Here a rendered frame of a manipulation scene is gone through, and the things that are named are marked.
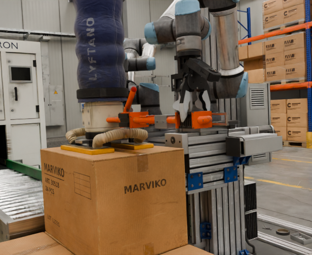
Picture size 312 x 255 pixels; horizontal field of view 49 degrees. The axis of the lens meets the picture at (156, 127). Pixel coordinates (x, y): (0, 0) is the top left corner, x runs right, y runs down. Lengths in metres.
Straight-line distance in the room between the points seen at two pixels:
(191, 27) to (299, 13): 8.48
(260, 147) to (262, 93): 0.50
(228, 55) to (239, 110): 0.54
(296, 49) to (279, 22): 0.89
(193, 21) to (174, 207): 0.73
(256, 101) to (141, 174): 0.99
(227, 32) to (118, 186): 0.78
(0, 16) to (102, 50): 9.70
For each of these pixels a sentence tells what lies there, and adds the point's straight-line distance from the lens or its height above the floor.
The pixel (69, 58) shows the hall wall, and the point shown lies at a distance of 11.35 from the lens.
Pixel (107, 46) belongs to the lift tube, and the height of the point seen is 1.37.
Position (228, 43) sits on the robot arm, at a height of 1.38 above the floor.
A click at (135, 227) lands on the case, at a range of 1.33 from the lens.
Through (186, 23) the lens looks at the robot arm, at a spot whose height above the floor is 1.35.
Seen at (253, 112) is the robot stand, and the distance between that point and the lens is 2.05.
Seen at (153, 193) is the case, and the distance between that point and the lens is 1.34.
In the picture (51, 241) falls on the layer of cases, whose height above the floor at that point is 0.54.
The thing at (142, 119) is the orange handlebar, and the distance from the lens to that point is 1.22.
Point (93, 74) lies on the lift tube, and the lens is 1.46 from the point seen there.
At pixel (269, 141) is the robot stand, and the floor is 0.93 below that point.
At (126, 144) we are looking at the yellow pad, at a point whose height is 0.96.
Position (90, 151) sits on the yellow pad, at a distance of 1.35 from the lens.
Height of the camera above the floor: 1.11
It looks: 3 degrees down
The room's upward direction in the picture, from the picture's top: 3 degrees counter-clockwise
